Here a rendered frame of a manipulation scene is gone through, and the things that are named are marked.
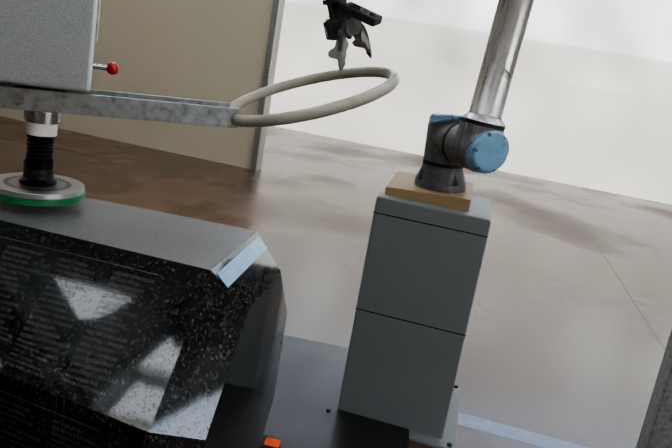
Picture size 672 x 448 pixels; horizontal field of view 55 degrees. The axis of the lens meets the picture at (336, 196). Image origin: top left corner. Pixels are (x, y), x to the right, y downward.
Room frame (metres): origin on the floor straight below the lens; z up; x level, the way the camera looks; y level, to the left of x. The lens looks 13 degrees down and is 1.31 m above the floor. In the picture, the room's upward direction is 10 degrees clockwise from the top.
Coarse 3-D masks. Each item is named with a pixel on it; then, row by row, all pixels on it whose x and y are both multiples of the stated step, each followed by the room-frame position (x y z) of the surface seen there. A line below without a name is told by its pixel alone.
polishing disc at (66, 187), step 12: (0, 180) 1.47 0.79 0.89; (12, 180) 1.49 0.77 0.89; (60, 180) 1.56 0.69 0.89; (72, 180) 1.58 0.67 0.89; (0, 192) 1.41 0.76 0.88; (12, 192) 1.40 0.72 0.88; (24, 192) 1.41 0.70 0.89; (36, 192) 1.42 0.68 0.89; (48, 192) 1.44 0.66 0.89; (60, 192) 1.46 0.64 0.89; (72, 192) 1.47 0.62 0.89
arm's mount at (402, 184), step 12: (396, 180) 2.38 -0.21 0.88; (408, 180) 2.40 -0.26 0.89; (396, 192) 2.25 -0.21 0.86; (408, 192) 2.24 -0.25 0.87; (420, 192) 2.23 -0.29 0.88; (432, 192) 2.24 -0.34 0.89; (468, 192) 2.31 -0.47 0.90; (444, 204) 2.21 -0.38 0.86; (456, 204) 2.20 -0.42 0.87; (468, 204) 2.20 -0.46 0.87
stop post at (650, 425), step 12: (660, 372) 2.08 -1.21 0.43; (660, 384) 2.06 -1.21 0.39; (660, 396) 2.04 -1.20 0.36; (648, 408) 2.09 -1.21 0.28; (660, 408) 2.02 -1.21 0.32; (648, 420) 2.07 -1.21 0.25; (660, 420) 2.02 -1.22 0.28; (648, 432) 2.04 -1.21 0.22; (660, 432) 2.02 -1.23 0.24; (648, 444) 2.02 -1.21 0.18; (660, 444) 2.02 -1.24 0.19
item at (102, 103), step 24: (0, 96) 1.42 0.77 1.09; (24, 96) 1.44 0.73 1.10; (48, 96) 1.46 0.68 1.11; (72, 96) 1.48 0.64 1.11; (96, 96) 1.50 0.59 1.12; (120, 96) 1.62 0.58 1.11; (144, 96) 1.64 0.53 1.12; (168, 120) 1.56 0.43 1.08; (192, 120) 1.58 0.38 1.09; (216, 120) 1.61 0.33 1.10
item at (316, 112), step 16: (288, 80) 1.97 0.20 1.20; (304, 80) 1.98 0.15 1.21; (320, 80) 1.98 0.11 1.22; (256, 96) 1.90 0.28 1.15; (352, 96) 1.56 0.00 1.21; (368, 96) 1.58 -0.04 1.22; (288, 112) 1.53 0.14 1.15; (304, 112) 1.52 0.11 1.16; (320, 112) 1.53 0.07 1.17; (336, 112) 1.54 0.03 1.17
